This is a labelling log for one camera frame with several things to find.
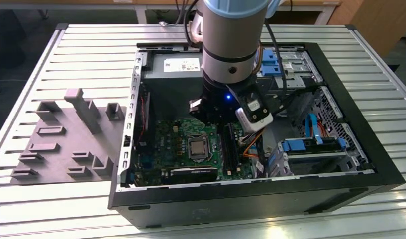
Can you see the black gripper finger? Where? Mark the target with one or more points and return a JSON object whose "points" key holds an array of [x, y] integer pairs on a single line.
{"points": [[196, 107]]}

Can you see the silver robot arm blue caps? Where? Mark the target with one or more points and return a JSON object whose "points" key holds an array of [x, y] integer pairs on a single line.
{"points": [[223, 37]]}

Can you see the installed dark RAM stick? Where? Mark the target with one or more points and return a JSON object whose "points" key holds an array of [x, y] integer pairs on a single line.
{"points": [[235, 152]]}

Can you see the grey power supply unit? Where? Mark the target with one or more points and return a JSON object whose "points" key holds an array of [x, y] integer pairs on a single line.
{"points": [[169, 94]]}

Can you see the CPU socket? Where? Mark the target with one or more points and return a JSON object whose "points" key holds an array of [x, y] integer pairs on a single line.
{"points": [[197, 136]]}

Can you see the green motherboard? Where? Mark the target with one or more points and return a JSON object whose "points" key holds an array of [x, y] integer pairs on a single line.
{"points": [[169, 129]]}

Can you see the silver CPU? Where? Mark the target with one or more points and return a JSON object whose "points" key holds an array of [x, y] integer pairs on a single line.
{"points": [[197, 148]]}

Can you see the blue plastic drive latch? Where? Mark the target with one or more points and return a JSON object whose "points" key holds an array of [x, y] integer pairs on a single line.
{"points": [[269, 64]]}

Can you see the metal drive cage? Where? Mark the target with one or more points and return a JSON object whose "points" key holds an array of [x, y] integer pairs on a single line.
{"points": [[299, 82]]}

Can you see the black graphics card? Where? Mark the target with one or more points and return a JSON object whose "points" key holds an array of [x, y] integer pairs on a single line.
{"points": [[189, 174]]}

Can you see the hard disk in blue carrier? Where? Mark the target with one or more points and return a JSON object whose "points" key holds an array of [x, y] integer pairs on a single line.
{"points": [[323, 147]]}

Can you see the metal disk bay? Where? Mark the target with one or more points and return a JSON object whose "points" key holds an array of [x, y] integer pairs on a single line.
{"points": [[316, 155]]}

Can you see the grey plastic parts rack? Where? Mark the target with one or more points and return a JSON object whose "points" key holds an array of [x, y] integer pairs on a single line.
{"points": [[76, 139]]}

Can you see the black open PC case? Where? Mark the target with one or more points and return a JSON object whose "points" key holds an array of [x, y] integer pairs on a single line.
{"points": [[223, 204]]}

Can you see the wooden cabinet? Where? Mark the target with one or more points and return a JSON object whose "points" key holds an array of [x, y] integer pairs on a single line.
{"points": [[372, 22]]}

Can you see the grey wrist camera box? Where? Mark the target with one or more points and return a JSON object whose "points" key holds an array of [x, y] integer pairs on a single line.
{"points": [[256, 119]]}

